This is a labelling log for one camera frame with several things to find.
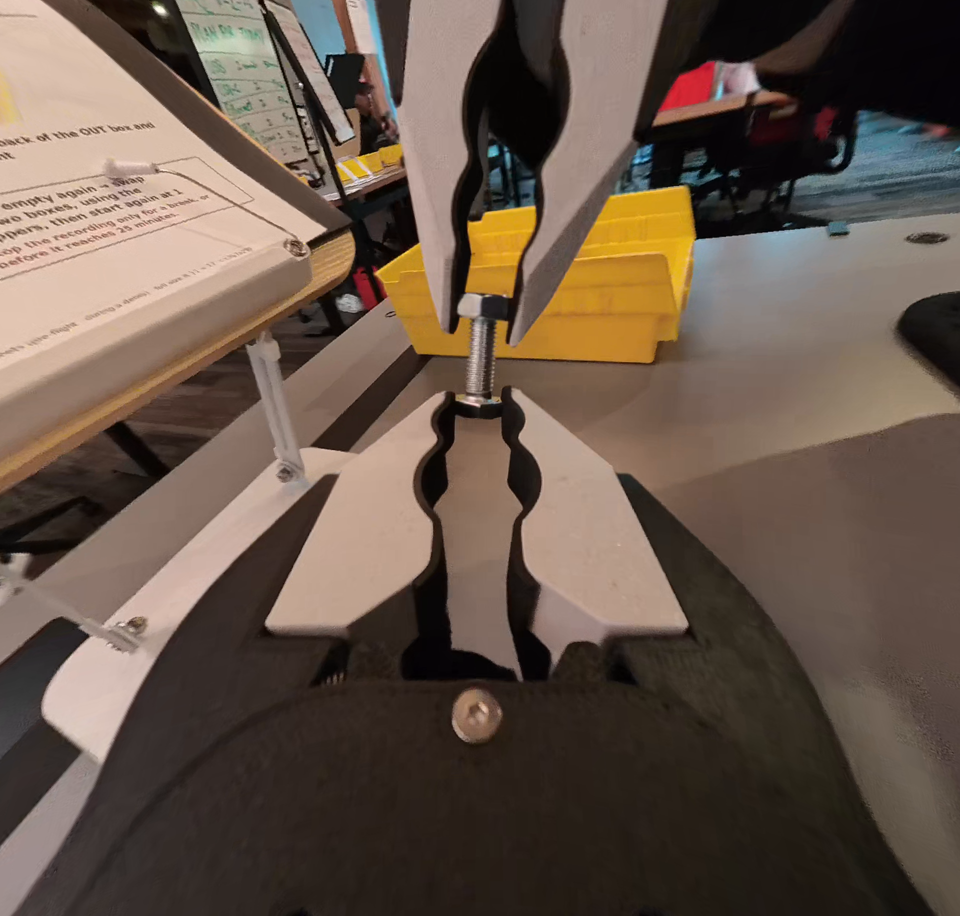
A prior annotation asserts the black framed easel board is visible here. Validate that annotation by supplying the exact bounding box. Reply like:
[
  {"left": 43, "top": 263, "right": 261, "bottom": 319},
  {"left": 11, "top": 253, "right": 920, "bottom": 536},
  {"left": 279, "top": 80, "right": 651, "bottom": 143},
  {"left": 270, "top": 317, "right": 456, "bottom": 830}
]
[{"left": 258, "top": 0, "right": 358, "bottom": 205}]

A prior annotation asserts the black elbow rest pad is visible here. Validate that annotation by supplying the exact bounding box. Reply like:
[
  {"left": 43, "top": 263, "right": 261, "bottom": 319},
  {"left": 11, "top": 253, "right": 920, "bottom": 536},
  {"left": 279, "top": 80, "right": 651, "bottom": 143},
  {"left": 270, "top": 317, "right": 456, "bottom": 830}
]
[{"left": 896, "top": 292, "right": 960, "bottom": 394}]

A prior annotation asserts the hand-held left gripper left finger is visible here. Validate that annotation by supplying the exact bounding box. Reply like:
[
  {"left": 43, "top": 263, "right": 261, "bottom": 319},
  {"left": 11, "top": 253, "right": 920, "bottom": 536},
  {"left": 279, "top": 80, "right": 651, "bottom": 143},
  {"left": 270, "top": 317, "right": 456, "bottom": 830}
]
[{"left": 266, "top": 394, "right": 456, "bottom": 640}]

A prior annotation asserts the printed instruction sheet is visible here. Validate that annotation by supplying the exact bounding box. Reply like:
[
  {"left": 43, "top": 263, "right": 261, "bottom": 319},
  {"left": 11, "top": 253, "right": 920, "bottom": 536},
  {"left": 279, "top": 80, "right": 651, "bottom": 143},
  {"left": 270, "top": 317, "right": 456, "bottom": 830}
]
[{"left": 0, "top": 0, "right": 329, "bottom": 377}]

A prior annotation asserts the wooden top desk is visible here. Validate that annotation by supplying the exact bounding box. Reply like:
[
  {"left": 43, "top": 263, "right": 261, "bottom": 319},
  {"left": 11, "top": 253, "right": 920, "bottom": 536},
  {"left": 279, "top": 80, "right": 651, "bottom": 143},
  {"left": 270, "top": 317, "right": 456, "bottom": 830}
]
[{"left": 651, "top": 89, "right": 798, "bottom": 146}]

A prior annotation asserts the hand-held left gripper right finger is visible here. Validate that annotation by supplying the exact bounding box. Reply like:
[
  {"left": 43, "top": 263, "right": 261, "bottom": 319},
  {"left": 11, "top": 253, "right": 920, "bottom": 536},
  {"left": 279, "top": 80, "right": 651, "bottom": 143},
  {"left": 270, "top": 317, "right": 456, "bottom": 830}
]
[{"left": 501, "top": 387, "right": 690, "bottom": 655}]

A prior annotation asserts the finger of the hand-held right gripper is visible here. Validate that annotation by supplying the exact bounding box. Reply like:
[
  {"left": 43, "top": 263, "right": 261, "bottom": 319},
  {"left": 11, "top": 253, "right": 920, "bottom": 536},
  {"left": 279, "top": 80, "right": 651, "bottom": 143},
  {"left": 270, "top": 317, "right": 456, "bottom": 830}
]
[
  {"left": 396, "top": 0, "right": 506, "bottom": 336},
  {"left": 508, "top": 0, "right": 681, "bottom": 349}
]

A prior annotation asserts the person's right hand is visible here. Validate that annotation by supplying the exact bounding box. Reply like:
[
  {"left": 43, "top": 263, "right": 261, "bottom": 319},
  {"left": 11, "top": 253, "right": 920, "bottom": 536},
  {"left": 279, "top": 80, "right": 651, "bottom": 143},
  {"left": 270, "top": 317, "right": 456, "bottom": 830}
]
[{"left": 738, "top": 0, "right": 960, "bottom": 127}]

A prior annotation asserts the whiteboard with green writing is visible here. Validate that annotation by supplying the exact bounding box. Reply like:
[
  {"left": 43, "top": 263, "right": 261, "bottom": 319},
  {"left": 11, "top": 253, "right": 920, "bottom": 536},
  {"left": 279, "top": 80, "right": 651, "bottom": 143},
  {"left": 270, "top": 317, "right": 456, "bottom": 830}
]
[{"left": 168, "top": 0, "right": 310, "bottom": 169}]

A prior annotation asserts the red office chair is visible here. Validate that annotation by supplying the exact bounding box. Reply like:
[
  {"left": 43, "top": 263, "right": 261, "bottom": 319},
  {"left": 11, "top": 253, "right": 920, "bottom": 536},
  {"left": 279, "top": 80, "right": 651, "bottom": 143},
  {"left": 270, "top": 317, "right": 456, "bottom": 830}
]
[{"left": 750, "top": 102, "right": 858, "bottom": 176}]

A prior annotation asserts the steel hex bolt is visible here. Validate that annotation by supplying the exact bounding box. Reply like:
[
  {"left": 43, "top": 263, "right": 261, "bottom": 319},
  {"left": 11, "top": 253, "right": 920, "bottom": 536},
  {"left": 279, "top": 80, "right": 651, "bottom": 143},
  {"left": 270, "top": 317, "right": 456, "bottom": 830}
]
[{"left": 455, "top": 292, "right": 513, "bottom": 401}]

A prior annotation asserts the white stand with instruction sheet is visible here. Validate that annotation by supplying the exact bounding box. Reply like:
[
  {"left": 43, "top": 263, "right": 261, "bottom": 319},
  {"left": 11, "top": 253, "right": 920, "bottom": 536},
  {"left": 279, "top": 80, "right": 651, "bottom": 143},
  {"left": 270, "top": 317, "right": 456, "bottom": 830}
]
[{"left": 0, "top": 0, "right": 358, "bottom": 764}]

